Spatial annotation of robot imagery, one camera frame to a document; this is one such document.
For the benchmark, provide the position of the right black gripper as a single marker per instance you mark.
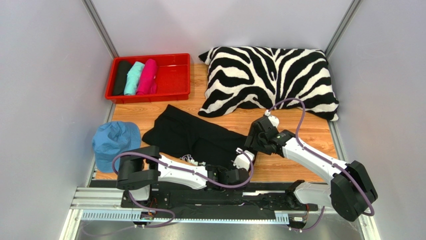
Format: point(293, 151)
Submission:
point(256, 138)

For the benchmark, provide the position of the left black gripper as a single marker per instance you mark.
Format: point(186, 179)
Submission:
point(229, 169)

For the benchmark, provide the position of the black t shirt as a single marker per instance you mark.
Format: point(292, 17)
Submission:
point(178, 133)

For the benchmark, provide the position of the blue bucket hat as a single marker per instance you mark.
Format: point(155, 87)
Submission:
point(111, 139)

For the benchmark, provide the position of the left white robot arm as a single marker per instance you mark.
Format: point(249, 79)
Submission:
point(137, 170)

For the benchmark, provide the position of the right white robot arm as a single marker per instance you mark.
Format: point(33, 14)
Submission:
point(347, 187)

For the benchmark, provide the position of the zebra print pillow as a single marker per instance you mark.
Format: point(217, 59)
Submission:
point(256, 77)

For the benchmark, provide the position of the red plastic bin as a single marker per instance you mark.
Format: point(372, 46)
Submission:
point(173, 78)

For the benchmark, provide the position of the rolled pink shirt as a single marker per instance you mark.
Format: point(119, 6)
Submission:
point(147, 81)

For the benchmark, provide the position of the rolled teal shirt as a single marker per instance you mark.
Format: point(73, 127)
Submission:
point(133, 78)

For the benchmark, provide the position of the rolled black shirt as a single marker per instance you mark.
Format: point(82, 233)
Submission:
point(121, 77)

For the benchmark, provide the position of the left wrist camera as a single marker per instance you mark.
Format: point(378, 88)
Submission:
point(244, 159)

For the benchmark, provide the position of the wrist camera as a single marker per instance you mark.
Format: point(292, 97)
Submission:
point(244, 159)
point(273, 119)

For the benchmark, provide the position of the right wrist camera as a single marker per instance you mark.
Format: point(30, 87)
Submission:
point(273, 119)

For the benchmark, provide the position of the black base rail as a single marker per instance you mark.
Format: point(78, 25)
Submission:
point(255, 201)

